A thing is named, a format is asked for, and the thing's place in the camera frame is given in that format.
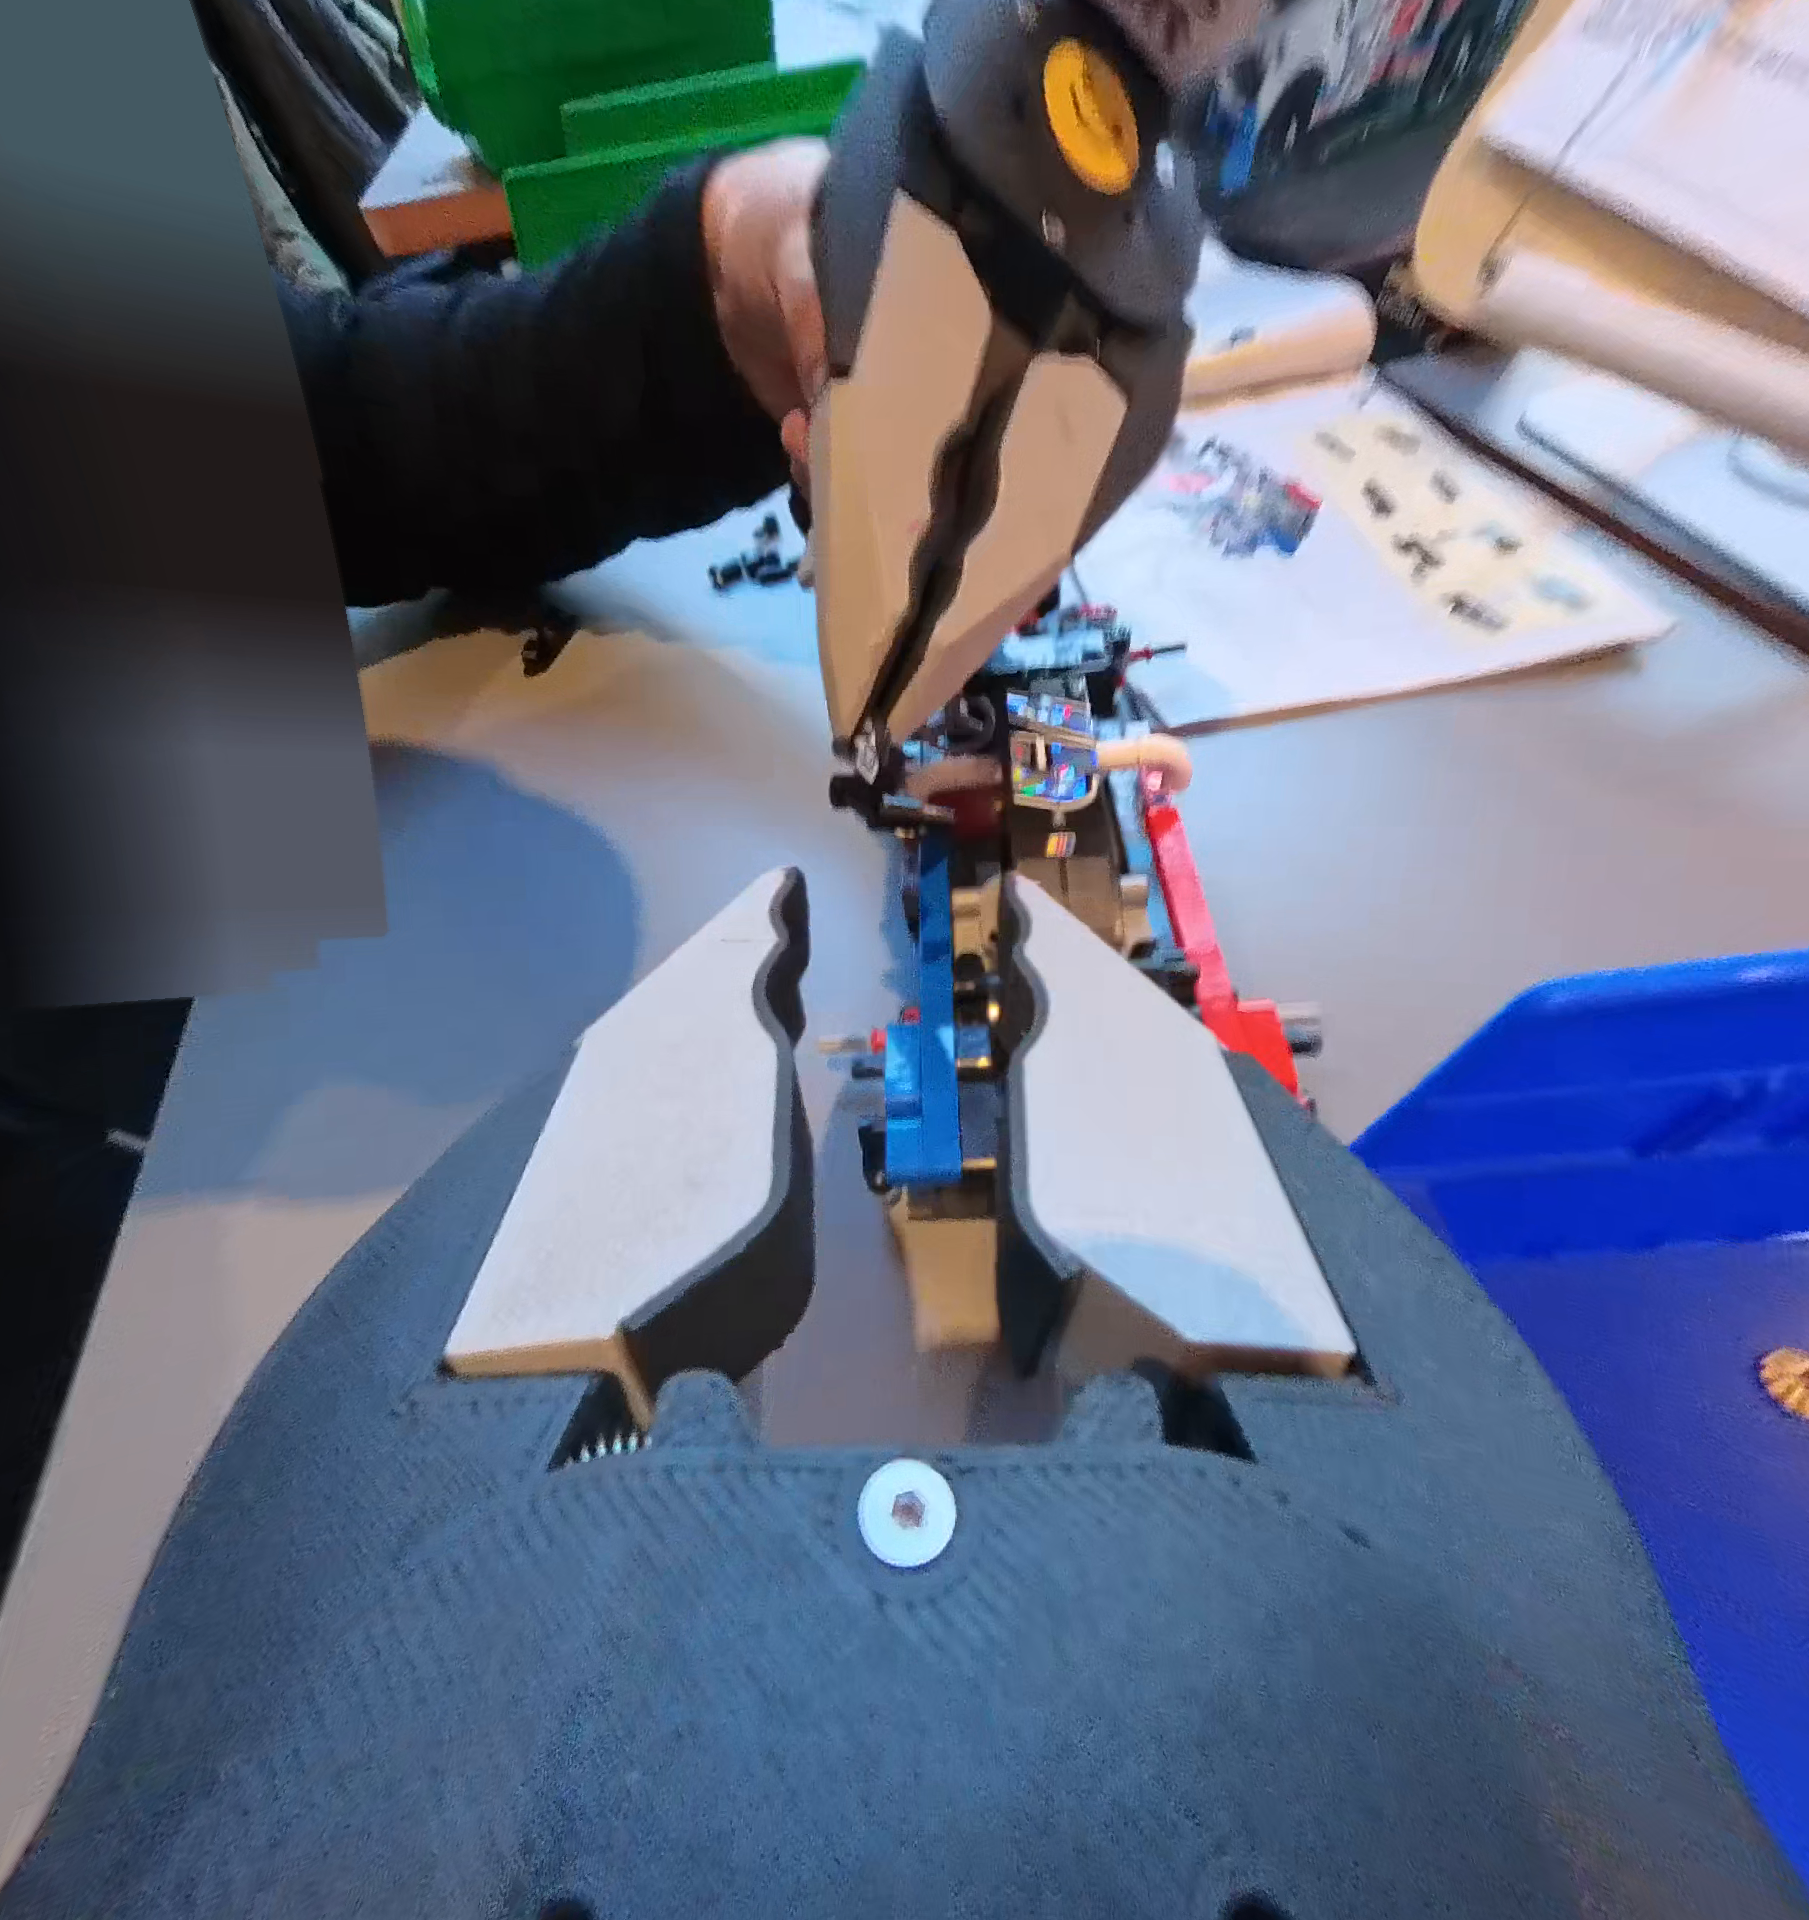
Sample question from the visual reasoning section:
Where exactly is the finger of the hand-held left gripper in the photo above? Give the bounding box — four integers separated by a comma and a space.
805, 193, 1037, 741
879, 349, 1147, 736

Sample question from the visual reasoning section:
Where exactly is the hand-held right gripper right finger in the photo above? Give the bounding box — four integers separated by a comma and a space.
993, 871, 1364, 1383

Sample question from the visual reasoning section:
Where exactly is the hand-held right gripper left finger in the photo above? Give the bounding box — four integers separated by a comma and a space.
439, 866, 819, 1389

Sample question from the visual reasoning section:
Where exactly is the toy brick car model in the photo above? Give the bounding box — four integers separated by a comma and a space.
819, 599, 1325, 1200

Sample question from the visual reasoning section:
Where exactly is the building instruction booklet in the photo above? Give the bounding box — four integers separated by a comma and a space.
1070, 246, 1678, 736

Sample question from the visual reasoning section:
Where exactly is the person's left forearm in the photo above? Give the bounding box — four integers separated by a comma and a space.
281, 157, 791, 611

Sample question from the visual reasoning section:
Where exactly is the person's left hand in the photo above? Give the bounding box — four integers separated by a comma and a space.
701, 143, 832, 454

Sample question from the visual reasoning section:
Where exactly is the dark toy car set box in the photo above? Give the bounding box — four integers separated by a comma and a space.
1184, 0, 1542, 281

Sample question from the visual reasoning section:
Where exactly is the green plastic bin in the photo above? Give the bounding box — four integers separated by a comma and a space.
501, 60, 864, 268
397, 0, 779, 170

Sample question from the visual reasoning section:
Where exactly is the blue plastic bin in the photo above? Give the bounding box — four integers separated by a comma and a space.
1355, 940, 1809, 1920

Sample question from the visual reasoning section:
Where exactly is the wooden rounded stand board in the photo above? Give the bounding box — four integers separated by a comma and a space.
1411, 89, 1809, 479

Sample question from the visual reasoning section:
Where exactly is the white stand base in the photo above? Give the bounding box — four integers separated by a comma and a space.
1519, 367, 1809, 601

